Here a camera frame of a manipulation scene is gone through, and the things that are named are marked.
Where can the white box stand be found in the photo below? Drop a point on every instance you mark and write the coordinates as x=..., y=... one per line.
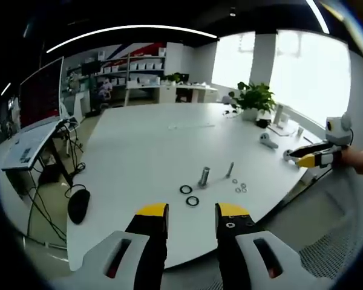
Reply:
x=279, y=119

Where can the curved ceiling light strip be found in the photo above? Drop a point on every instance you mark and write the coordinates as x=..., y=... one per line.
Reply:
x=130, y=31

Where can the large dark monitor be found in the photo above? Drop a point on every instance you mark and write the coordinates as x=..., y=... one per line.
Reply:
x=40, y=93

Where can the white cabinet counter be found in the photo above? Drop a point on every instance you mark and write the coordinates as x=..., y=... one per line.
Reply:
x=190, y=89

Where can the white handheld controller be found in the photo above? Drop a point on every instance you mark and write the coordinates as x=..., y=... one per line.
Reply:
x=289, y=154
x=267, y=140

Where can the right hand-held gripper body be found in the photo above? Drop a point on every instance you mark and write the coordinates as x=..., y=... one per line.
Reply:
x=338, y=129

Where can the black oval mouse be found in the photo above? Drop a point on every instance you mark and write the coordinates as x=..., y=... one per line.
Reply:
x=78, y=207

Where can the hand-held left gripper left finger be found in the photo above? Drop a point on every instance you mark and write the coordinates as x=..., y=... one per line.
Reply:
x=130, y=241

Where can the person's right hand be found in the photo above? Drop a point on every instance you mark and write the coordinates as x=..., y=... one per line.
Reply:
x=361, y=160

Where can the white standing desk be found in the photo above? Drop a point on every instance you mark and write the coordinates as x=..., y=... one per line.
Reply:
x=30, y=145

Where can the small black object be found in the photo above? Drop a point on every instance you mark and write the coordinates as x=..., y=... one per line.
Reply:
x=263, y=123

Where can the green potted plant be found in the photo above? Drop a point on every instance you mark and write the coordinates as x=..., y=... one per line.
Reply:
x=255, y=98

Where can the white storage shelf unit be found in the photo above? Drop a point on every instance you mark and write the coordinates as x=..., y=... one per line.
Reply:
x=133, y=71

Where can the large silver threaded stud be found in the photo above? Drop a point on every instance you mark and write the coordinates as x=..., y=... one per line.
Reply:
x=204, y=176

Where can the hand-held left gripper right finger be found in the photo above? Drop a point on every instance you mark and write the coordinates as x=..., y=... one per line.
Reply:
x=245, y=241

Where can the thin silver threaded stud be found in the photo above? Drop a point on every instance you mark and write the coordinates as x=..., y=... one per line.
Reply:
x=230, y=170

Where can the grey mesh chair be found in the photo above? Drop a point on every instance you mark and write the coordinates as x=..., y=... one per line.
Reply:
x=329, y=241

